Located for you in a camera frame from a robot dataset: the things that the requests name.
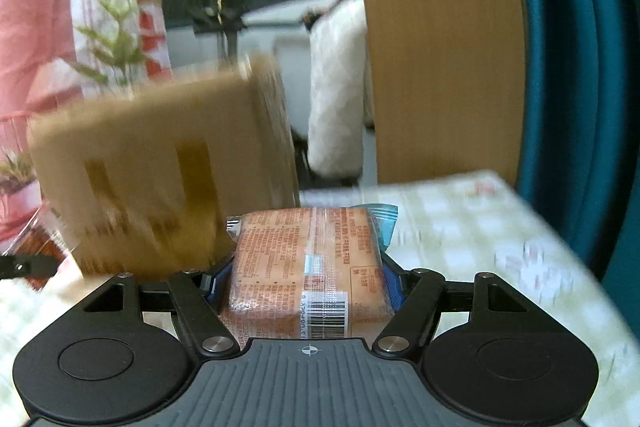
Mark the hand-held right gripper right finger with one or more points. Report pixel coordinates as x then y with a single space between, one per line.
395 286

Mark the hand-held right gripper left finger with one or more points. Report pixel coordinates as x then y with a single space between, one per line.
222 281

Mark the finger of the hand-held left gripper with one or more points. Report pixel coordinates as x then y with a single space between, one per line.
27 266

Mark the orange biscuit packet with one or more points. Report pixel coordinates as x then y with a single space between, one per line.
310 267

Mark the brown cardboard box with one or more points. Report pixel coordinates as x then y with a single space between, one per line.
160 172

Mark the clear plastic snack packet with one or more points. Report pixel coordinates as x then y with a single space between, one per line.
42 242

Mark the checked tablecloth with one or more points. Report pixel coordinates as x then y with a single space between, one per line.
500 247

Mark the white quilted blanket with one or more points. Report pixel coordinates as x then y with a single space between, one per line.
337 92

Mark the wooden door panel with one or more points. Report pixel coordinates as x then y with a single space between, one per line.
440 42

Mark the black exercise bike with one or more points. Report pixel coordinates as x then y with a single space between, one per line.
220 24

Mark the teal curtain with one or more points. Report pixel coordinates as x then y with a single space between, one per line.
580 72

